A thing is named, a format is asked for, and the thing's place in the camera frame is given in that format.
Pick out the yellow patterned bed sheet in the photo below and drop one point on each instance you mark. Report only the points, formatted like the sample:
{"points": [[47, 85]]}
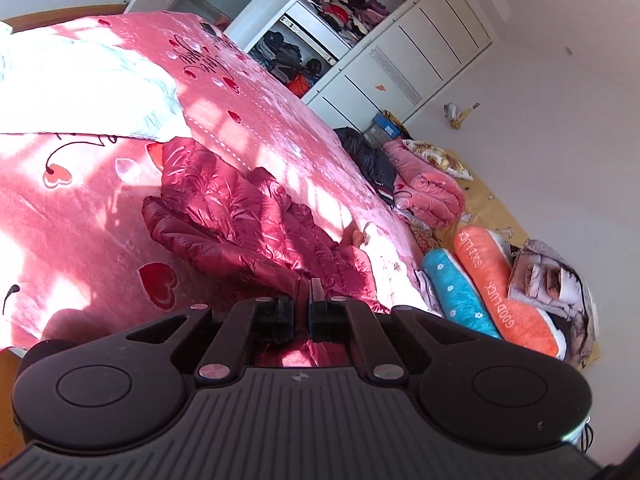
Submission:
{"points": [[492, 205]]}

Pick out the white down jacket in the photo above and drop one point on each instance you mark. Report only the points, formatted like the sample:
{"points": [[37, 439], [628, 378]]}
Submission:
{"points": [[75, 85]]}

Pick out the white wardrobe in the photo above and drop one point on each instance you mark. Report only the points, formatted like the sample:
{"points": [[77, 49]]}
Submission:
{"points": [[435, 35]]}

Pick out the blue shoe box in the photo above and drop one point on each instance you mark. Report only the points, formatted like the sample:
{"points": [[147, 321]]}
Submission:
{"points": [[385, 125]]}

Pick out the floral pillow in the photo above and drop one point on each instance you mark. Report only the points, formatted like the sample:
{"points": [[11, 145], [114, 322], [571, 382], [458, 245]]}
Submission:
{"points": [[442, 157]]}

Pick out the orange towel pillow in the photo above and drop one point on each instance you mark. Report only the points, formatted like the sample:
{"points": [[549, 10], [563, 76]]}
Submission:
{"points": [[505, 295]]}

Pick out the pile of colourful folded clothes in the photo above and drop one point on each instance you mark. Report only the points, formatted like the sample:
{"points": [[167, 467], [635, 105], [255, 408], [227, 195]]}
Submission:
{"points": [[350, 7]]}

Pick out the orange bag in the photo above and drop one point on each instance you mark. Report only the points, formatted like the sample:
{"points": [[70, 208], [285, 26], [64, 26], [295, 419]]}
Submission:
{"points": [[300, 85]]}

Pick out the grey patterned bag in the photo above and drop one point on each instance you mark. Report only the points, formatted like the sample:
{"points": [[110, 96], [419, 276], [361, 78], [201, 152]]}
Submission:
{"points": [[555, 285]]}

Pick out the red down jacket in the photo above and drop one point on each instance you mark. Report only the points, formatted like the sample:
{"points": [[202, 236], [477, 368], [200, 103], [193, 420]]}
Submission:
{"points": [[240, 220]]}

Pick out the pink folded quilt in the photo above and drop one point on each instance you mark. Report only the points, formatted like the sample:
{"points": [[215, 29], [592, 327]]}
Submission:
{"points": [[430, 195]]}

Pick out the black jacket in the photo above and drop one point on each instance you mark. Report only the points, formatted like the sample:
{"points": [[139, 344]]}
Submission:
{"points": [[365, 157]]}

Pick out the pile of dark folded clothes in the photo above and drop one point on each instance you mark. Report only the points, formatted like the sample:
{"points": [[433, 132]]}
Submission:
{"points": [[285, 55]]}

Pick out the blue towel pillow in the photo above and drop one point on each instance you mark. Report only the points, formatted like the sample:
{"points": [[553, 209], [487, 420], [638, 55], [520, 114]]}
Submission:
{"points": [[460, 295]]}

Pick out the pink heart print blanket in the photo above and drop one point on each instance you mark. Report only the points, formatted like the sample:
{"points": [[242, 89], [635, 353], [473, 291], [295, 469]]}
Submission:
{"points": [[75, 220]]}

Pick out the black smartphone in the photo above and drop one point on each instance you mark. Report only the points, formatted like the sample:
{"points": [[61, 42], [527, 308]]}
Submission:
{"points": [[209, 30]]}

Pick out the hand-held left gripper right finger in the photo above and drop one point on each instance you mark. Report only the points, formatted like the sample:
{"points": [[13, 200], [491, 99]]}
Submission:
{"points": [[322, 317]]}

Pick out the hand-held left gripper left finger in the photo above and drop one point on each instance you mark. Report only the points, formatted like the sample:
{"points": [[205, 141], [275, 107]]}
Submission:
{"points": [[282, 317]]}

